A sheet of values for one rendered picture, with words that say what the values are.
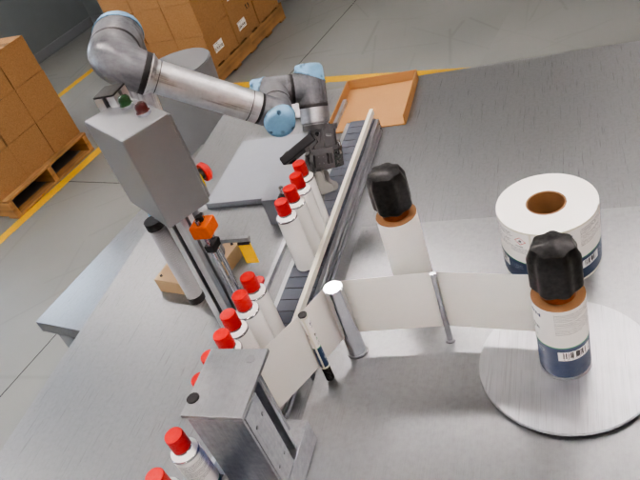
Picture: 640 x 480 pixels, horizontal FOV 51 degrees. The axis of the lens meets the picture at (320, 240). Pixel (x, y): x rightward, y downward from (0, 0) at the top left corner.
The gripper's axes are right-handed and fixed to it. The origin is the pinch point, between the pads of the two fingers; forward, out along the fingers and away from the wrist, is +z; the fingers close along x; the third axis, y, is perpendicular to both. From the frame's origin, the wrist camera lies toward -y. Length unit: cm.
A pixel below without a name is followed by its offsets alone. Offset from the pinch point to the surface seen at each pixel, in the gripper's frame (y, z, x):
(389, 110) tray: 6, -22, 58
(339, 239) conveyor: 6.0, 10.0, -4.2
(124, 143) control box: -4, -20, -72
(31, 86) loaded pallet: -271, -73, 195
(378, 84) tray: -1, -32, 75
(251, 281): 1.9, 10.0, -46.6
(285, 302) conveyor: -1.9, 20.6, -25.0
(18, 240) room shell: -261, 23, 148
